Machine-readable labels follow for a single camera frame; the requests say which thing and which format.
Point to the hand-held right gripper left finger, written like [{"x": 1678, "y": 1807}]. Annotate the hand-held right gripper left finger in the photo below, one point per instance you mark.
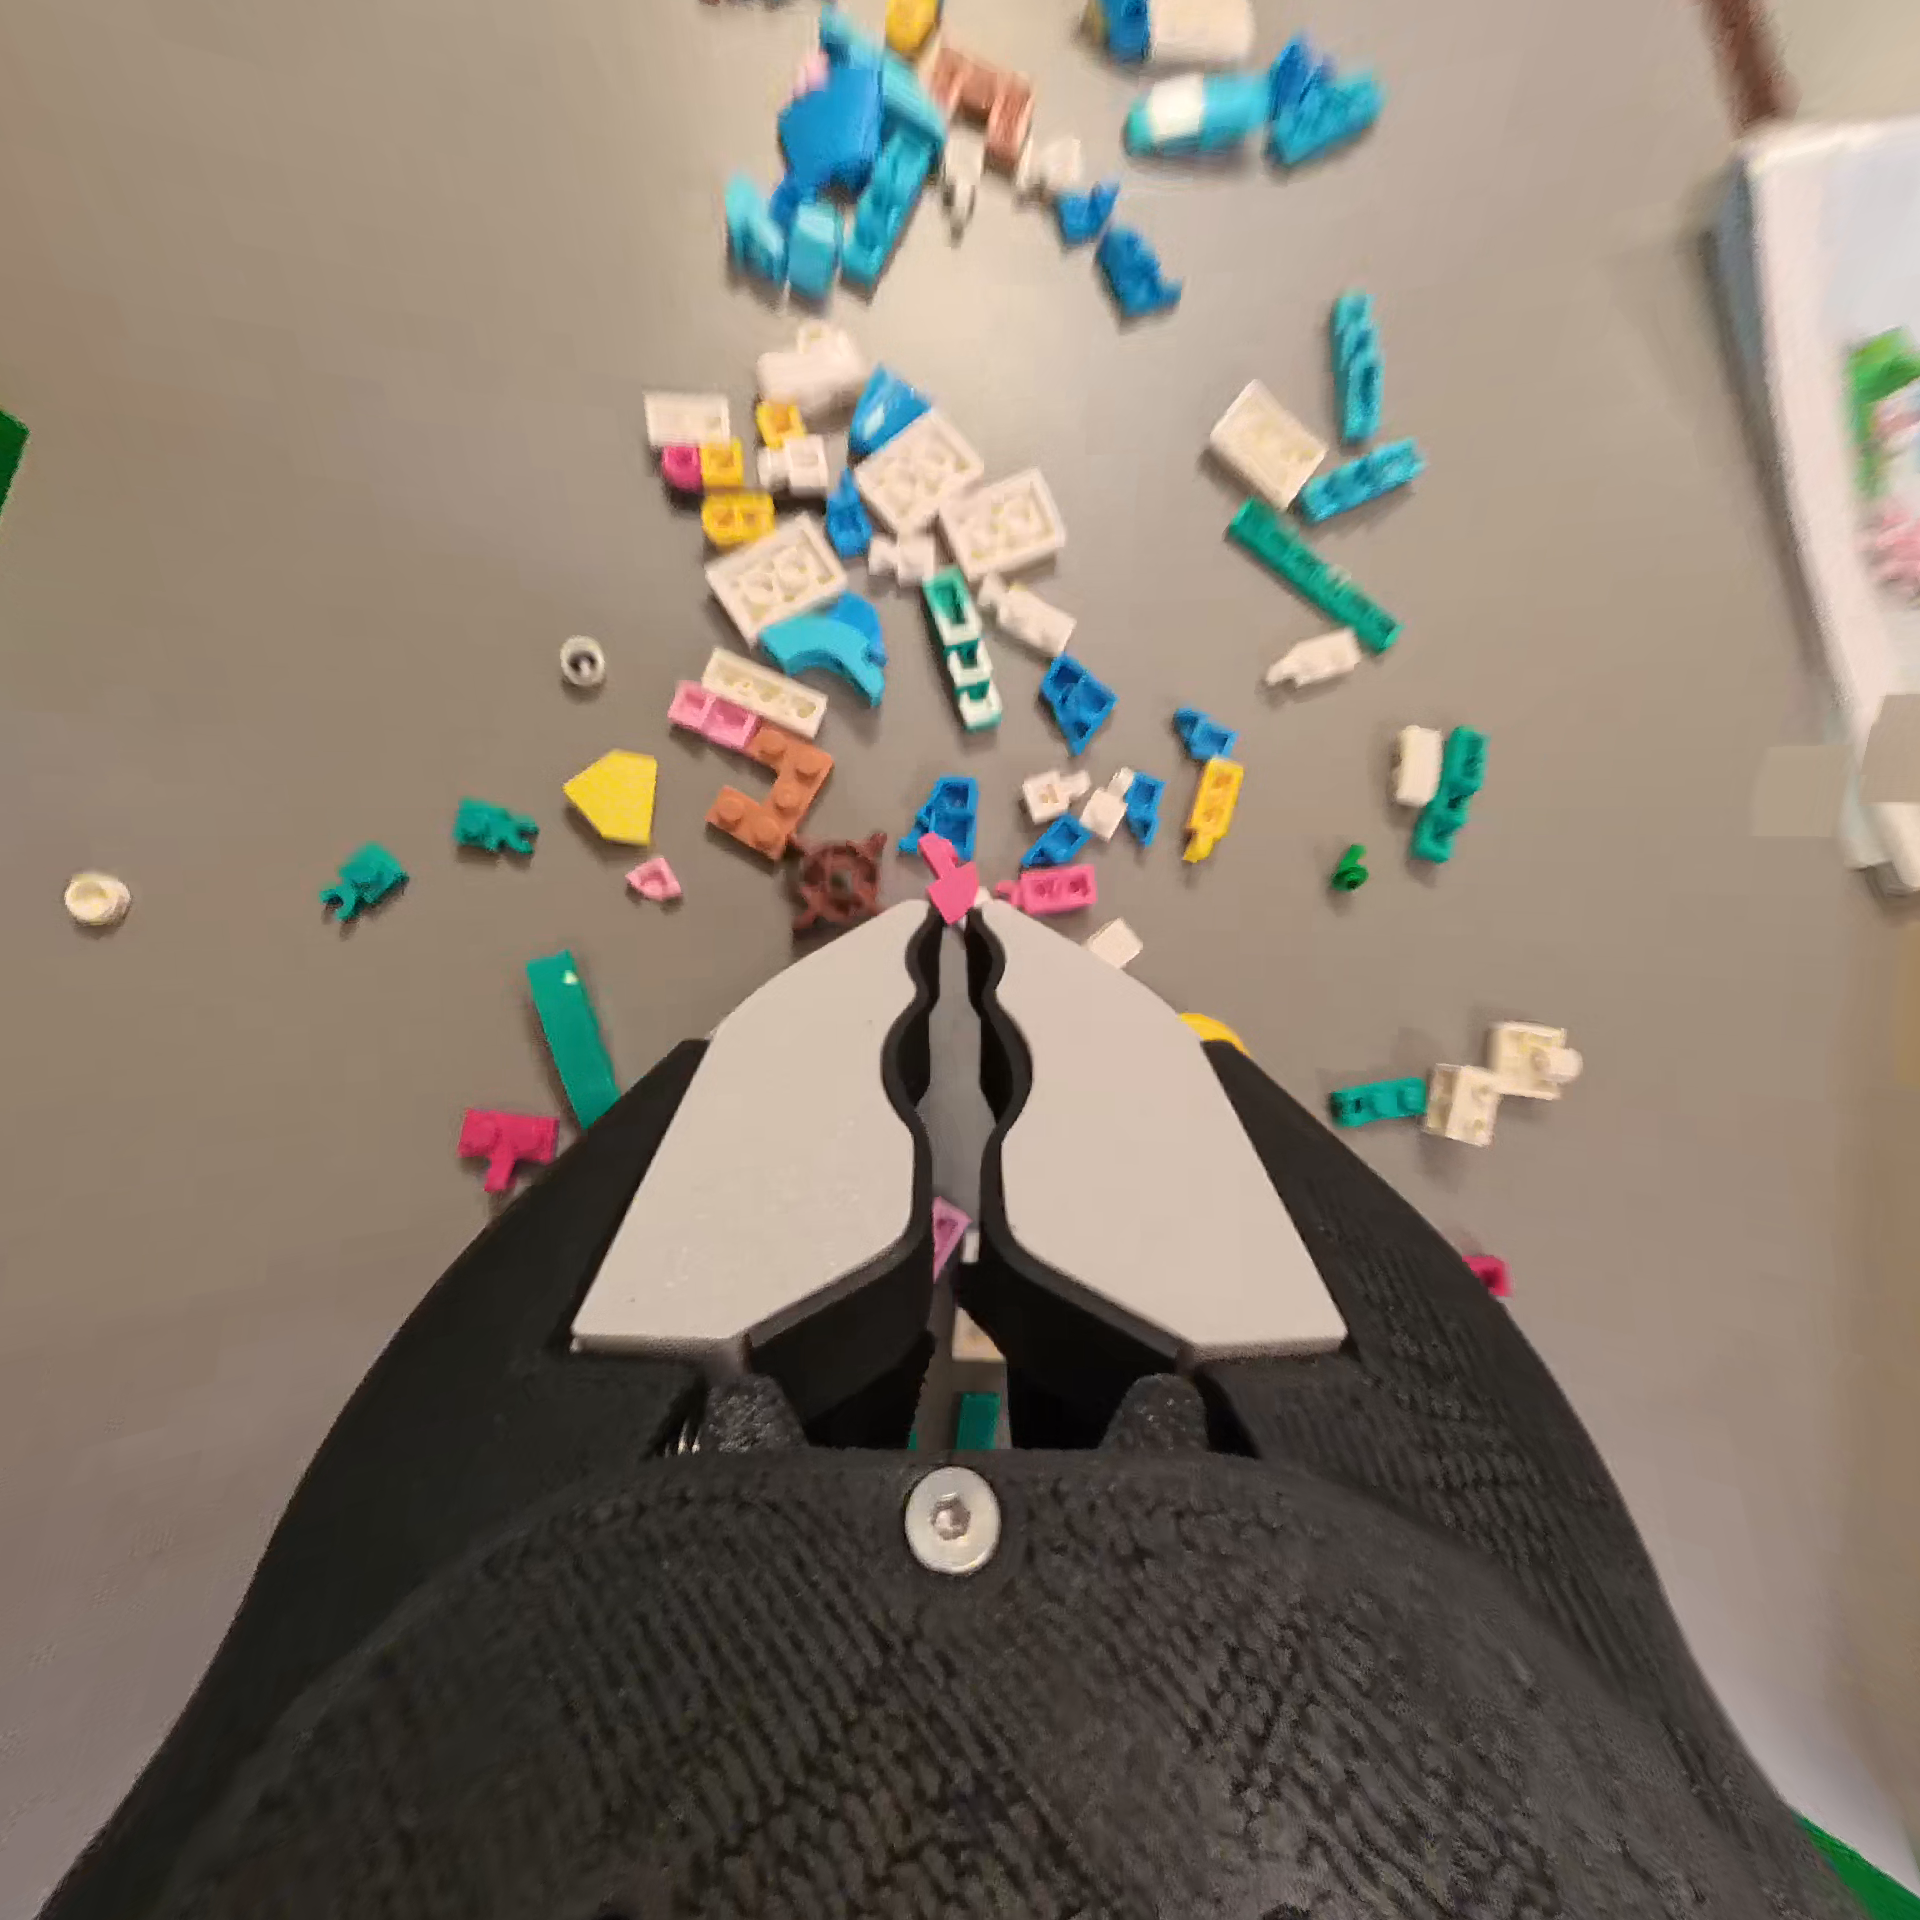
[{"x": 751, "y": 1172}]

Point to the green lego block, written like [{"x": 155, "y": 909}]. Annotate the green lego block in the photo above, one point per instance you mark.
[{"x": 10, "y": 458}]

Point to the lego instruction booklet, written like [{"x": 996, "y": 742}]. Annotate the lego instruction booklet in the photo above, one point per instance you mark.
[{"x": 1815, "y": 376}]

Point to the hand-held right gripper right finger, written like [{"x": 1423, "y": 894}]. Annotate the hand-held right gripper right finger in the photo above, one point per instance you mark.
[{"x": 1155, "y": 1185}]

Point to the small pink lego piece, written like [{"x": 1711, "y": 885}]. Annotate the small pink lego piece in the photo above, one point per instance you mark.
[{"x": 948, "y": 885}]

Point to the pile of loose lego bricks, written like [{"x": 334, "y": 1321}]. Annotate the pile of loose lego bricks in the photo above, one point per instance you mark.
[{"x": 779, "y": 578}]

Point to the large green lego structure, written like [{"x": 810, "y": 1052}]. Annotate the large green lego structure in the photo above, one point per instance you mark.
[{"x": 1860, "y": 1893}]

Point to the dark brown rod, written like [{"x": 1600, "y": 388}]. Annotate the dark brown rod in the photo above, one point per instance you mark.
[{"x": 1746, "y": 61}]

